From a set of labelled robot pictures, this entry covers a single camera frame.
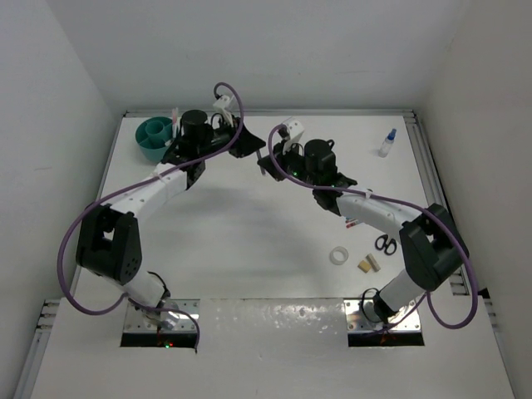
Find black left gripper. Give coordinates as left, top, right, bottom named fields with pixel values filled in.
left=197, top=113, right=263, bottom=159

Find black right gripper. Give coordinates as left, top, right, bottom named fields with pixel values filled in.
left=259, top=137, right=319, bottom=189

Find red highlighter pen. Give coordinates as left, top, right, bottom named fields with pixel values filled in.
left=171, top=107, right=179, bottom=137

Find red gel pen labelled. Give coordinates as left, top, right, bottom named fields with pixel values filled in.
left=345, top=218, right=362, bottom=229

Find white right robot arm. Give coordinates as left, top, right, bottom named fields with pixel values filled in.
left=258, top=139, right=470, bottom=323

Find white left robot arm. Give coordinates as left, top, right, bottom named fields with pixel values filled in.
left=76, top=110, right=266, bottom=313

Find small blue cap bottle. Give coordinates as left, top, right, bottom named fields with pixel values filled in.
left=378, top=129, right=397, bottom=158

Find teal round organizer container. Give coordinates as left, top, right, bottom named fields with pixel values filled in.
left=135, top=116, right=173, bottom=163

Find clear tape roll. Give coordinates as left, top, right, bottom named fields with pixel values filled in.
left=329, top=246, right=349, bottom=265

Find yellow eraser block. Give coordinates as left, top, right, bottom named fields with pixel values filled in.
left=358, top=260, right=372, bottom=273

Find white eraser block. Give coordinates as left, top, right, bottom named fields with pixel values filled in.
left=366, top=254, right=381, bottom=272

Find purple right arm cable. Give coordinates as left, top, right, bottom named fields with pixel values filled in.
left=268, top=124, right=479, bottom=333

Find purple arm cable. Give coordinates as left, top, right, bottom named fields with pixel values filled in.
left=57, top=81, right=244, bottom=348
left=268, top=124, right=479, bottom=333

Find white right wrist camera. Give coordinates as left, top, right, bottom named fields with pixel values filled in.
left=279, top=117, right=305, bottom=143

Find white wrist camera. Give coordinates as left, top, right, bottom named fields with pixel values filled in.
left=279, top=117, right=305, bottom=143
left=213, top=95, right=234, bottom=126

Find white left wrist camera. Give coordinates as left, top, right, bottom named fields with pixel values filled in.
left=213, top=95, right=234, bottom=126

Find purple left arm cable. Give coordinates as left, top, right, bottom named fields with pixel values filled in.
left=57, top=81, right=244, bottom=348

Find large black handled scissors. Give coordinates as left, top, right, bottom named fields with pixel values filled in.
left=374, top=234, right=398, bottom=256

